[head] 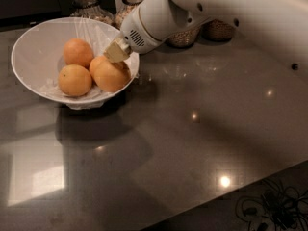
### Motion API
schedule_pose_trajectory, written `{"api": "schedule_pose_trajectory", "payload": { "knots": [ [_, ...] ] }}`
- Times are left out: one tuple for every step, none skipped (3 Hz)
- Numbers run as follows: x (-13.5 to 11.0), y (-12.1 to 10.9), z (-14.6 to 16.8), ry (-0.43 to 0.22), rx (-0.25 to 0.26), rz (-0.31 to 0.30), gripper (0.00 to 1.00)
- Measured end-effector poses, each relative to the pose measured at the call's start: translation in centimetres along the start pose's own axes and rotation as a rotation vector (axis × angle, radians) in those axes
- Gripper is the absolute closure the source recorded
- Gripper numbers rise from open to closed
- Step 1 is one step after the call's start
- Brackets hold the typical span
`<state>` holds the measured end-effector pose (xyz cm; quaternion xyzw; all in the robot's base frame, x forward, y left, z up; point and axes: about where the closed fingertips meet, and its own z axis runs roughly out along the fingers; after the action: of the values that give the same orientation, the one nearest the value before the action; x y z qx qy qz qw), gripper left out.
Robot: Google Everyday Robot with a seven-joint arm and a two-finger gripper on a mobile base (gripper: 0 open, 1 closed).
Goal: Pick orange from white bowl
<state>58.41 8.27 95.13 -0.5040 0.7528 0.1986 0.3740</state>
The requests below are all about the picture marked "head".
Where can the glass jar of nuts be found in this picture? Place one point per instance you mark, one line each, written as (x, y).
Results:
(218, 31)

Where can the small orange at centre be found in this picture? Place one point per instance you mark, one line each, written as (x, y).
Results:
(95, 64)

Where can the dark cabinet at back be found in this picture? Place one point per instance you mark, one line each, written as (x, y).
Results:
(29, 0)

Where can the glass jar of grains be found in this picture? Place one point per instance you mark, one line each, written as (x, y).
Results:
(184, 39)

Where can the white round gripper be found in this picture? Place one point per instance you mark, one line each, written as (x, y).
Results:
(136, 31)

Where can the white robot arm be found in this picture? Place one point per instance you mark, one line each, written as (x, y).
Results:
(279, 27)

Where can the glass jar far left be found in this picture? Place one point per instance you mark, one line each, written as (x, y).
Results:
(91, 9)

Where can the clear plastic bowl liner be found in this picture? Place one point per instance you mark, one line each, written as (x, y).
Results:
(53, 36)

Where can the white ceramic bowl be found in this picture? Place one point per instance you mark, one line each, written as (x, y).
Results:
(28, 62)

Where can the orange at bowl back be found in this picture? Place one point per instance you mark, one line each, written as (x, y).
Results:
(78, 51)

